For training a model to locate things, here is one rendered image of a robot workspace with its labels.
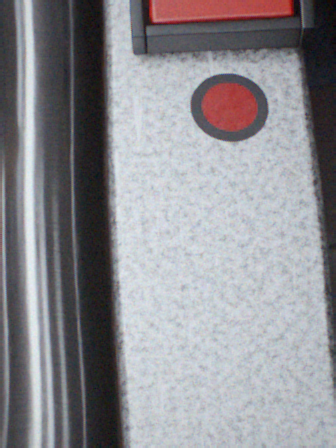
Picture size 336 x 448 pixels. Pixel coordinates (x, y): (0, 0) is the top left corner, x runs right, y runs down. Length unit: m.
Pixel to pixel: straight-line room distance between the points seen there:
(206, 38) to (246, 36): 0.02
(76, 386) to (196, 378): 0.05
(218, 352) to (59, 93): 0.13
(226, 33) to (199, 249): 0.09
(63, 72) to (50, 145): 0.04
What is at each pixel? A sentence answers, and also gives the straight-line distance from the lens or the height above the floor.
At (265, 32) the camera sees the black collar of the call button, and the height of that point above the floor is 0.93.
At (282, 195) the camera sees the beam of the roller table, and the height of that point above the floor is 0.91.
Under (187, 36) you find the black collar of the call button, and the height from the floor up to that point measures 0.93.
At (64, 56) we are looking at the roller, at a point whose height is 0.92.
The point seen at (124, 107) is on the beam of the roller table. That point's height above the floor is 0.92.
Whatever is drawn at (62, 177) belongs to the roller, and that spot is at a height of 0.92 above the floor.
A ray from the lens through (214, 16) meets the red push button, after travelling 0.49.
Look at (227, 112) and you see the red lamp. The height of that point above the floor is 0.92.
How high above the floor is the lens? 1.35
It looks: 70 degrees down
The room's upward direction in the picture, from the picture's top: 3 degrees counter-clockwise
